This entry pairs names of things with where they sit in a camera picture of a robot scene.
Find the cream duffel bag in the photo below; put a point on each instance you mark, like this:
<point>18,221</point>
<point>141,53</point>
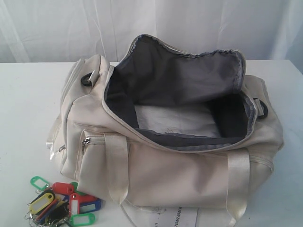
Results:
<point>96,139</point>

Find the bunch of colourful key tags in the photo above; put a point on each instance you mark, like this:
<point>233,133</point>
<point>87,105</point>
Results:
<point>58,204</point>

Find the white paper product tag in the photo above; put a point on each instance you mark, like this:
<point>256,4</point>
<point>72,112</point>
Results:
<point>160,216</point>

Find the white backdrop curtain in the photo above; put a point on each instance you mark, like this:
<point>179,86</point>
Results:
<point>66,30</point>

